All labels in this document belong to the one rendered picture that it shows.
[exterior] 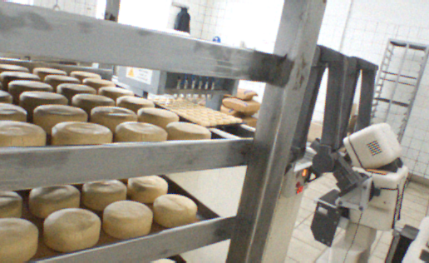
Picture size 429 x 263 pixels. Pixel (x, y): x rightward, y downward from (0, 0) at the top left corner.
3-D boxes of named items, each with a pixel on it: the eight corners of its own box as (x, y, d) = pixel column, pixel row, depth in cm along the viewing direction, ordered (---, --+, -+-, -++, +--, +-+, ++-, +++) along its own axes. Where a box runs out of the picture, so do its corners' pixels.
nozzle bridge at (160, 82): (112, 112, 202) (120, 52, 195) (195, 109, 260) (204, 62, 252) (151, 129, 184) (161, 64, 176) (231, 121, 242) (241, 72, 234)
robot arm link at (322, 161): (346, 42, 115) (355, 47, 124) (307, 43, 123) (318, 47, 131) (332, 176, 121) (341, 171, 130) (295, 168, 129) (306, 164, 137)
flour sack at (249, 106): (244, 114, 539) (246, 103, 535) (220, 106, 557) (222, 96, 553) (261, 111, 601) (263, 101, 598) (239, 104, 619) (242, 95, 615)
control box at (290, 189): (281, 196, 169) (288, 169, 166) (302, 186, 188) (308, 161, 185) (288, 199, 167) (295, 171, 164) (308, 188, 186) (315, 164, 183)
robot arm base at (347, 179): (359, 185, 115) (369, 178, 125) (344, 164, 118) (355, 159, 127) (338, 198, 120) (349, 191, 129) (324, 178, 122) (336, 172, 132)
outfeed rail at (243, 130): (93, 80, 294) (94, 71, 293) (96, 80, 297) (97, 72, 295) (317, 163, 184) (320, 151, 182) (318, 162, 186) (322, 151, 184)
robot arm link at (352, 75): (358, 58, 154) (365, 60, 163) (345, 57, 157) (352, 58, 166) (338, 152, 163) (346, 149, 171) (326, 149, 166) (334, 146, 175)
